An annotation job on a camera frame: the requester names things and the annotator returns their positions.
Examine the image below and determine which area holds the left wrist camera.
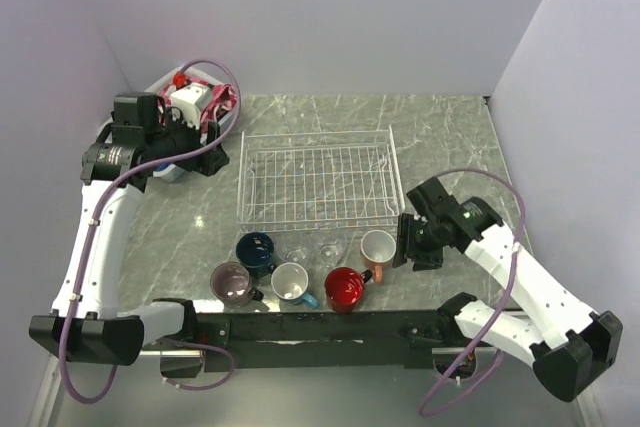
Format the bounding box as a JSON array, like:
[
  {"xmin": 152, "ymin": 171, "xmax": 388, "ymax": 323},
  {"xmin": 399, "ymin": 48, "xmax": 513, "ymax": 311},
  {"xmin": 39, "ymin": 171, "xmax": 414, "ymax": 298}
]
[{"xmin": 167, "ymin": 72, "xmax": 213, "ymax": 130}]

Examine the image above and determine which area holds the dark blue mug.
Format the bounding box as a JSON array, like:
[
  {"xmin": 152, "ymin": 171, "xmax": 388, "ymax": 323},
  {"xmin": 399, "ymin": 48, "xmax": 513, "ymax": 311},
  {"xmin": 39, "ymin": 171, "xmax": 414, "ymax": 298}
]
[{"xmin": 235, "ymin": 232, "xmax": 276, "ymax": 280}]

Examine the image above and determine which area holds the purple grey mug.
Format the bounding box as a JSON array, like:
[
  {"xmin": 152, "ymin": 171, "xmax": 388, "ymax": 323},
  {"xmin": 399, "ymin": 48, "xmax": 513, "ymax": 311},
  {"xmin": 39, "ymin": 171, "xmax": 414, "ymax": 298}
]
[{"xmin": 210, "ymin": 262, "xmax": 264, "ymax": 308}]

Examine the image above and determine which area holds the light blue floral mug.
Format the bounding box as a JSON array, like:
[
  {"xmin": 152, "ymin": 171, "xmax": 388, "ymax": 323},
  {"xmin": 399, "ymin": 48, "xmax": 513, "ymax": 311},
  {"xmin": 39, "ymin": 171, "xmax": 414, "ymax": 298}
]
[{"xmin": 271, "ymin": 262, "xmax": 319, "ymax": 309}]

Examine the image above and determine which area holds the white wire dish rack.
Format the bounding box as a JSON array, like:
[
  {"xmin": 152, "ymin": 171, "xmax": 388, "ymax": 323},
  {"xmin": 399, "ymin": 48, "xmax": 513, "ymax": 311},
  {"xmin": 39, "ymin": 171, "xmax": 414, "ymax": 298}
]
[{"xmin": 236, "ymin": 128, "xmax": 405, "ymax": 233}]

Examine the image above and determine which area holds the white plastic basket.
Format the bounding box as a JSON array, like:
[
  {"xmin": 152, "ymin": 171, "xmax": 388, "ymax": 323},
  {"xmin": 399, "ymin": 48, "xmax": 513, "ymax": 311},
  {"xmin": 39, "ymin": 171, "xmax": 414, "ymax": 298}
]
[{"xmin": 147, "ymin": 67, "xmax": 238, "ymax": 183}]

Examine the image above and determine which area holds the aluminium frame rail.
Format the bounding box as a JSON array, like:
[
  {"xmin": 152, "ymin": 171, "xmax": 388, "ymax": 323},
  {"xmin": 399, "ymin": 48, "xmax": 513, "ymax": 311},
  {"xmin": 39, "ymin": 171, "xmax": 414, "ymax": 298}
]
[{"xmin": 29, "ymin": 348, "xmax": 604, "ymax": 426}]

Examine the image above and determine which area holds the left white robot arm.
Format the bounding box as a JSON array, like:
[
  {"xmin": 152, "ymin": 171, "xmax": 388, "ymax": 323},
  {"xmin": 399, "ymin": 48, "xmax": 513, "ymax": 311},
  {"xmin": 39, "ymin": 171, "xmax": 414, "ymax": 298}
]
[{"xmin": 29, "ymin": 86, "xmax": 229, "ymax": 366}]

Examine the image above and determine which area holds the pink camouflage cloth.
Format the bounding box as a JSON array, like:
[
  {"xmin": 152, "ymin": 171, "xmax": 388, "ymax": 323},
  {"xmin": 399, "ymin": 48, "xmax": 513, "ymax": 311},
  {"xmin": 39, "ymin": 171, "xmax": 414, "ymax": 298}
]
[{"xmin": 159, "ymin": 78, "xmax": 237, "ymax": 123}]

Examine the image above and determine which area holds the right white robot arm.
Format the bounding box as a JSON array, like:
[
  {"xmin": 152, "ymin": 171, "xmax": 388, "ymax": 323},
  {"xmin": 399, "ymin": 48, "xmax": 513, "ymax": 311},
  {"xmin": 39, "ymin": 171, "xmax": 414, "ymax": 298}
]
[{"xmin": 393, "ymin": 177, "xmax": 623, "ymax": 402}]

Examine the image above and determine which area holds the clear glass tumbler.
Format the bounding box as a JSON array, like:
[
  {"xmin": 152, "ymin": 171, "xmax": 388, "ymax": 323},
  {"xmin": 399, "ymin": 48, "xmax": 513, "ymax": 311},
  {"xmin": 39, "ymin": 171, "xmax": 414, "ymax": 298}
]
[
  {"xmin": 279, "ymin": 241, "xmax": 311, "ymax": 267},
  {"xmin": 316, "ymin": 236, "xmax": 347, "ymax": 269}
]

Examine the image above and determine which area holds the salmon pink mug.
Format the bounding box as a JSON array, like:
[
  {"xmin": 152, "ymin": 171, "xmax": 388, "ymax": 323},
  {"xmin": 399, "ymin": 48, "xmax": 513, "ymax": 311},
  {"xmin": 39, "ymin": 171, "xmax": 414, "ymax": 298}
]
[{"xmin": 360, "ymin": 230, "xmax": 396, "ymax": 284}]

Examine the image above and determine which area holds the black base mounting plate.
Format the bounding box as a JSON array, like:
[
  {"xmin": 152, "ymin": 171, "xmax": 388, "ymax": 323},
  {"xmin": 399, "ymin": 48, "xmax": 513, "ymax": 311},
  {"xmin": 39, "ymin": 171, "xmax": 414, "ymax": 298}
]
[{"xmin": 144, "ymin": 310, "xmax": 497, "ymax": 374}]

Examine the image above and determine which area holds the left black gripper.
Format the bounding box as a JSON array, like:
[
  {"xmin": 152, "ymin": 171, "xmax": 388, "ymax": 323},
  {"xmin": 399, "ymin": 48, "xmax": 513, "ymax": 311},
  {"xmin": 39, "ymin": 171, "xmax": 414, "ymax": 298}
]
[{"xmin": 146, "ymin": 106, "xmax": 229, "ymax": 176}]

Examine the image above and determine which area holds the red mug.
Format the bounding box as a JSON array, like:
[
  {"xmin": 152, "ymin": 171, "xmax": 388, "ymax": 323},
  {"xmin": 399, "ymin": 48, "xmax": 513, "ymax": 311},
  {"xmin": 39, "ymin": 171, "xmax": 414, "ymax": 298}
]
[{"xmin": 324, "ymin": 267, "xmax": 373, "ymax": 314}]

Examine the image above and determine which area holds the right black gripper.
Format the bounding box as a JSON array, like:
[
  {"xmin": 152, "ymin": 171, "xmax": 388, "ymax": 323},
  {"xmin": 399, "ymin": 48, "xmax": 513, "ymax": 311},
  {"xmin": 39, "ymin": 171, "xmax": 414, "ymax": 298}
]
[{"xmin": 391, "ymin": 212, "xmax": 443, "ymax": 272}]

